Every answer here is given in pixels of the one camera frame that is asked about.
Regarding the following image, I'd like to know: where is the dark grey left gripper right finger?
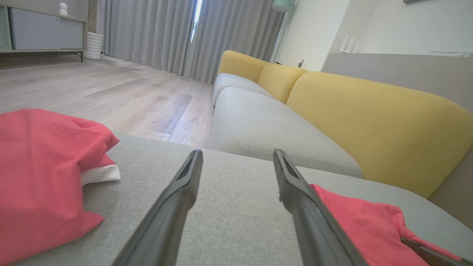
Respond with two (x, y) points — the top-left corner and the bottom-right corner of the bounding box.
(273, 149), (369, 266)

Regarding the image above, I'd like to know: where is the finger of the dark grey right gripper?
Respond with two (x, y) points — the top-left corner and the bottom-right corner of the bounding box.
(401, 236), (468, 266)

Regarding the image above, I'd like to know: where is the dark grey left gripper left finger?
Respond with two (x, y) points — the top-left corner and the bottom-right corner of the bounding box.
(112, 149), (204, 266)

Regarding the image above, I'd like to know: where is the red white basketball garment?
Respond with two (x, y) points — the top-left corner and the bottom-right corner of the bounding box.
(0, 108), (473, 266)

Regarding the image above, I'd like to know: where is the long grey sofa seat cushion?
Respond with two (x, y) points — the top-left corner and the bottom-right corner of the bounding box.
(211, 87), (363, 179)

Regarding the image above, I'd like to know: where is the wide yellow sofa backrest cushion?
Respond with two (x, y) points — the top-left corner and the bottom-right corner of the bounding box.
(286, 71), (473, 199)

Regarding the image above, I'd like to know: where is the short grey sofa seat cushion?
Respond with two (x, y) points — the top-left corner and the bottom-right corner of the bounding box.
(213, 72), (274, 106)

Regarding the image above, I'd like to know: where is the white ribbed plant pot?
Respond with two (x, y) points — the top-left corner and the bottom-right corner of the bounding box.
(84, 32), (105, 61)

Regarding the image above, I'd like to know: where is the floor lamp with green shade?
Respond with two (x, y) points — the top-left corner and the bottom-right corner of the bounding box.
(270, 0), (297, 64)

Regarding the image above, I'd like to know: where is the grey low sideboard cabinet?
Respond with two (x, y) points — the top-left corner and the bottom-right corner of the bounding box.
(0, 4), (89, 63)

